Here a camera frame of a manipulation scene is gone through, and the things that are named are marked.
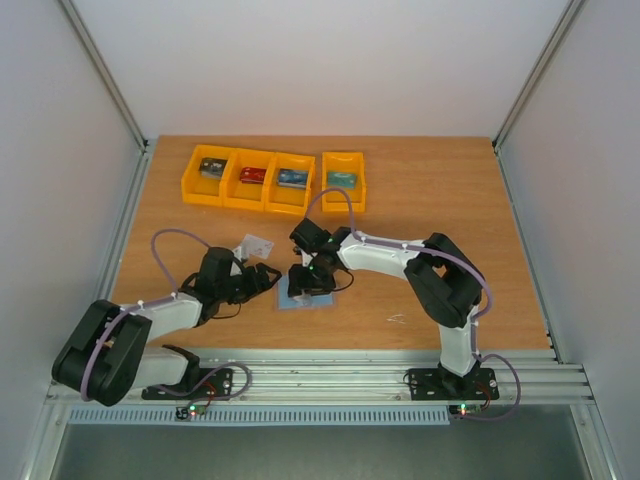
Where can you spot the blue card stack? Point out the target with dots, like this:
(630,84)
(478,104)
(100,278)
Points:
(292,178)

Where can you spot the left green circuit board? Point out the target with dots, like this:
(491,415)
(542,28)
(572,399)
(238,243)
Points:
(191,412)

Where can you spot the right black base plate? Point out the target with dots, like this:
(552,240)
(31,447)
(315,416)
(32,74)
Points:
(425,385)

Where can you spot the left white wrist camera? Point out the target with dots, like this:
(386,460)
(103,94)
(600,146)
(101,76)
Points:
(242,253)

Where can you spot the yellow bin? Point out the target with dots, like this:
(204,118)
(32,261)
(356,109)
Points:
(346,171)
(293,200)
(246,196)
(201,188)

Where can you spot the red card stack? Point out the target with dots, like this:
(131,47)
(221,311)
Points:
(252,175)

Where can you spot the grey slotted cable duct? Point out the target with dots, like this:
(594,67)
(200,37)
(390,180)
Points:
(265,416)

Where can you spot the green circuit board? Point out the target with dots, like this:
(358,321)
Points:
(466,409)
(191,412)

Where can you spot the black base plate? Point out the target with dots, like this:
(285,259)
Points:
(425,385)
(220,383)

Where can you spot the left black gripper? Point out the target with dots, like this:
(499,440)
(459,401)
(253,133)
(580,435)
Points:
(259,285)

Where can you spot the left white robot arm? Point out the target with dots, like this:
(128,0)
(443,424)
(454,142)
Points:
(109,353)

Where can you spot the teal card stack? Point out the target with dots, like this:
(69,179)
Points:
(344,180)

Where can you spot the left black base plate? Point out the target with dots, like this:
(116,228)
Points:
(220,383)

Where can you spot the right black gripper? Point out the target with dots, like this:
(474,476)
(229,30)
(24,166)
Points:
(304,286)

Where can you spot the right green circuit board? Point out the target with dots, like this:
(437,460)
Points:
(466,409)

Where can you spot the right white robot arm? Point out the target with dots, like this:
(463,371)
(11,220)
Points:
(446,284)

